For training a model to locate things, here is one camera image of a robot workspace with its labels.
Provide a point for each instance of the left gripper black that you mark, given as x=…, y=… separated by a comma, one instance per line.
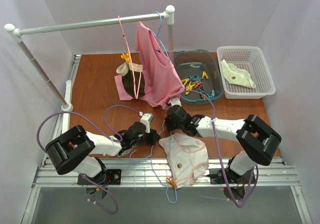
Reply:
x=152, y=137

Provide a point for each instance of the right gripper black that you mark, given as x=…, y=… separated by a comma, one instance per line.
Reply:
x=169, y=122

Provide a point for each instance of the white pink-trimmed underwear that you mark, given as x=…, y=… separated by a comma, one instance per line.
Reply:
x=187, y=157

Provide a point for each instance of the pink garment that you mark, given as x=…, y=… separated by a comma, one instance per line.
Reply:
x=162, y=82

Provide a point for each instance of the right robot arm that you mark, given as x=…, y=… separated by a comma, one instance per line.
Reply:
x=258, y=140

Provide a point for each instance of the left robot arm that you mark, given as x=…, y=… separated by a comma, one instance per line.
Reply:
x=72, y=150

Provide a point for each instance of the dark green beige underwear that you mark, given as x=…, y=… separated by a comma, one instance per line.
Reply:
x=136, y=71

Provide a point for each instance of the cream underwear in basket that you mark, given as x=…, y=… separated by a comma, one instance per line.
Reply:
x=236, y=76

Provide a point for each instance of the yellow clothespin on hanger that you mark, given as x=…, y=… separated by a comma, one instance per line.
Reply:
x=126, y=57

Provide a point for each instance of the blue hanger with pink garment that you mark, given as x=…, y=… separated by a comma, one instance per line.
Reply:
x=167, y=47

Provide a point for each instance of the yellow clothespin centre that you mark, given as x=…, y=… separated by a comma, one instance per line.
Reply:
x=190, y=86

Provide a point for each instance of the magenta clothespin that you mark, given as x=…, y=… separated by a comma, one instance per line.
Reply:
x=202, y=86

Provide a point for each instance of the light blue clothespin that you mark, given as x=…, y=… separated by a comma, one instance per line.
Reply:
x=194, y=78

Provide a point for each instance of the teal transparent plastic bin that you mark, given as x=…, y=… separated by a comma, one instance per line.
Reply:
x=194, y=62

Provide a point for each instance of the white plastic basket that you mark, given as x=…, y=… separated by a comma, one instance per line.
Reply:
x=251, y=59

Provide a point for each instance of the clothes rack with white feet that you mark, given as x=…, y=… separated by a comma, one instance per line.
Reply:
x=16, y=34

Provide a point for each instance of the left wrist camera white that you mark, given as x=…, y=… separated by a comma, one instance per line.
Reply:
x=146, y=119

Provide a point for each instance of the aluminium rail frame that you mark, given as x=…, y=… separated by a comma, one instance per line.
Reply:
x=277, y=198

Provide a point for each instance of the pink wire hanger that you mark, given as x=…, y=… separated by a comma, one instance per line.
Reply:
x=136, y=88

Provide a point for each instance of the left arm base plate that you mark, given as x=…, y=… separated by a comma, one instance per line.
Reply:
x=108, y=177

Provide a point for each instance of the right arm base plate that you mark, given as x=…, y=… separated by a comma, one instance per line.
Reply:
x=216, y=177

